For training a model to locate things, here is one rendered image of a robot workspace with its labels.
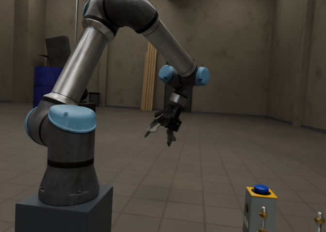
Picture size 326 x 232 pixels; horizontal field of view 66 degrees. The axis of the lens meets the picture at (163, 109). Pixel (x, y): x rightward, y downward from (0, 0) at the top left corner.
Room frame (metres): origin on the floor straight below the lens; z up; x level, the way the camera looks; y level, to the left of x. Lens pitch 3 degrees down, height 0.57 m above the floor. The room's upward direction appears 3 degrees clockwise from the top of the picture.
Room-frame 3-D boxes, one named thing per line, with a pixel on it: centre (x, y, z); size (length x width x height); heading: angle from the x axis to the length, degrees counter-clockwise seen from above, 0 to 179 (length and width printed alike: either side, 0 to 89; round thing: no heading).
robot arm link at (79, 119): (0.66, 0.24, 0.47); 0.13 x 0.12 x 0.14; 46
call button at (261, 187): (0.71, -0.30, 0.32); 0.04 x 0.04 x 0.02
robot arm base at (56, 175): (0.66, 0.23, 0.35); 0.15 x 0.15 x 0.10
